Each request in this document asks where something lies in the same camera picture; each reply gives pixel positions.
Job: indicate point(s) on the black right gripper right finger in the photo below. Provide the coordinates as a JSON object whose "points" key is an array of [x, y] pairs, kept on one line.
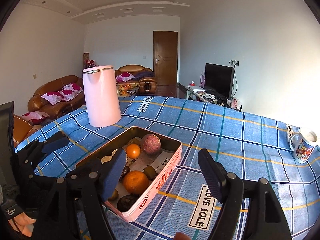
{"points": [[265, 217]]}

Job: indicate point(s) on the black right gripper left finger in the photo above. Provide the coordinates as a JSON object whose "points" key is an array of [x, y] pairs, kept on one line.
{"points": [[84, 189]]}

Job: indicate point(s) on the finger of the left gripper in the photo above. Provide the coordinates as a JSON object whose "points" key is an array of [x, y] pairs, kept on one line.
{"points": [[41, 149]]}

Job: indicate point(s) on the dark round fruit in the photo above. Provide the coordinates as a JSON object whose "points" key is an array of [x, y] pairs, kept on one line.
{"points": [[126, 202]]}

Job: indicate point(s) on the dark brown fruit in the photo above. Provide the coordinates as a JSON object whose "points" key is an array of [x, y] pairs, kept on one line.
{"points": [[125, 171]]}

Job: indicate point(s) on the large orange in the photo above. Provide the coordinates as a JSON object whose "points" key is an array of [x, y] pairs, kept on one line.
{"points": [[135, 182]]}

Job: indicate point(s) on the small orange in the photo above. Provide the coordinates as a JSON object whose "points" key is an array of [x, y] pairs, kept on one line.
{"points": [[133, 151]]}

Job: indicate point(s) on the pink metal tin box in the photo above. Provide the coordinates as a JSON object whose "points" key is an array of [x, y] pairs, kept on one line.
{"points": [[150, 160]]}

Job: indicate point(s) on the purple round fruit with stem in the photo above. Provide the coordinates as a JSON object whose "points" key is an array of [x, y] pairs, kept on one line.
{"points": [[150, 144]]}

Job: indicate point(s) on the small snack jar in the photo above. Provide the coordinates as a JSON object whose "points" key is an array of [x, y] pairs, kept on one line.
{"points": [[106, 159]]}

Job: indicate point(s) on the coffee table with fruits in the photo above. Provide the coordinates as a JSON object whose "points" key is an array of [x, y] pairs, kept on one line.
{"points": [[127, 89]]}

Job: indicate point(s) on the person's left hand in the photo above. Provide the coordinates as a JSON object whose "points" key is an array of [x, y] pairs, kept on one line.
{"points": [[22, 224]]}

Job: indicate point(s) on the brown leather sofa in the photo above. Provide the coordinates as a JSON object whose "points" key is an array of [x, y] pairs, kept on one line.
{"points": [[40, 110]]}

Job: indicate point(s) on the pink floral cushion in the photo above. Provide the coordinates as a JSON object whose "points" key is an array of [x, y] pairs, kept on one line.
{"points": [[65, 94]]}

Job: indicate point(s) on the small tan round fruit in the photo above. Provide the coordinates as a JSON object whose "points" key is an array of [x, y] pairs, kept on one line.
{"points": [[150, 172]]}

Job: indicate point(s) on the blue plaid tablecloth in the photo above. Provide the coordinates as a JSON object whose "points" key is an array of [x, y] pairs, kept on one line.
{"points": [[248, 145]]}

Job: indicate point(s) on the pink electric kettle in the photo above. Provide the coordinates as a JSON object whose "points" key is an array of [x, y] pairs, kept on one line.
{"points": [[101, 97]]}

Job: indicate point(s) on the white cartoon mug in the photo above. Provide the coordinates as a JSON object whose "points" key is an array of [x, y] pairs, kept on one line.
{"points": [[302, 145]]}

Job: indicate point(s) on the brown leather armchair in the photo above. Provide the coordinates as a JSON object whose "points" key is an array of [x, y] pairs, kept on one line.
{"points": [[137, 74]]}

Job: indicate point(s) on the white tv stand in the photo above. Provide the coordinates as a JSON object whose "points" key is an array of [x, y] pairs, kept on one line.
{"points": [[197, 93]]}

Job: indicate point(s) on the black television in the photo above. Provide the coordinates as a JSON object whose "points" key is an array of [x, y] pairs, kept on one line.
{"points": [[219, 79]]}

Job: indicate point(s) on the brown wooden door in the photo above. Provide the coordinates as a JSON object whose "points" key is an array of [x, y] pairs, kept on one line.
{"points": [[165, 51]]}

